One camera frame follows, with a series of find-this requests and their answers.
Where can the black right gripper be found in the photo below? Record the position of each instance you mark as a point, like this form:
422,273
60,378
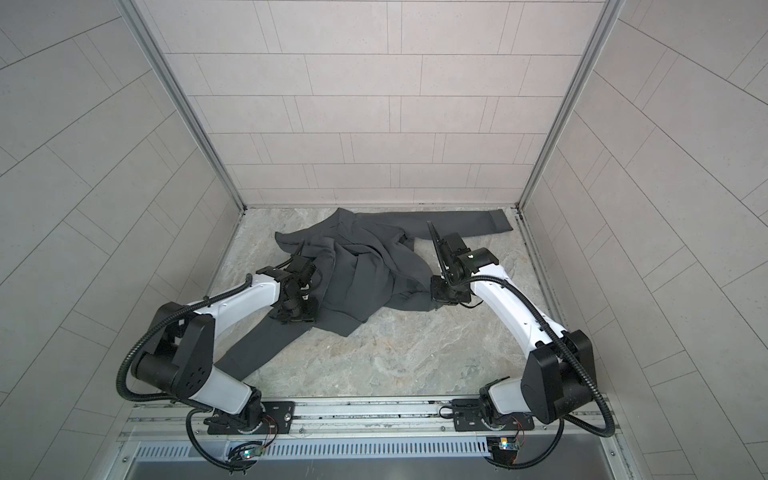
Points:
437,294

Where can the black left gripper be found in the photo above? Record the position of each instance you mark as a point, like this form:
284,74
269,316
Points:
309,316

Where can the dark grey zip jacket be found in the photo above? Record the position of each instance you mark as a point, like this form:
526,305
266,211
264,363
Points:
364,261

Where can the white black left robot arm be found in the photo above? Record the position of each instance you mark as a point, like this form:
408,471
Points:
174,359

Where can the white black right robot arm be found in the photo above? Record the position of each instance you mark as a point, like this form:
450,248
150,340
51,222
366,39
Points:
558,377

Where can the left green circuit board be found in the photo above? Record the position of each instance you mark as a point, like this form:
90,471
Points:
243,456

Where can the green circuit board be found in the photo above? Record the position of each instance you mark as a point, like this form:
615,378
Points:
503,450
243,456

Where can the white vent grille strip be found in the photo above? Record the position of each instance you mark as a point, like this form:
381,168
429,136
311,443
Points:
333,448

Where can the right green circuit board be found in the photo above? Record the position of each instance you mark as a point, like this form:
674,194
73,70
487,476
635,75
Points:
503,450

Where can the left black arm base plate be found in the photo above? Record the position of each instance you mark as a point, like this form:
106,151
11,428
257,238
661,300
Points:
252,417

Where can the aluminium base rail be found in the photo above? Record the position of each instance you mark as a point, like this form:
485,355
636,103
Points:
314,418

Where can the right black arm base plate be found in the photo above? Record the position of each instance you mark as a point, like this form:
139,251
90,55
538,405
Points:
478,415

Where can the aluminium right corner post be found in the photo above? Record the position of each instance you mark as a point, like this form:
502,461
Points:
605,22

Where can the aluminium corner post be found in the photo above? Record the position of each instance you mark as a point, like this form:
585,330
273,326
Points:
149,46
605,22

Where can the aluminium left corner post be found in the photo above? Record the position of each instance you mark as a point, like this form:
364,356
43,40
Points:
149,46

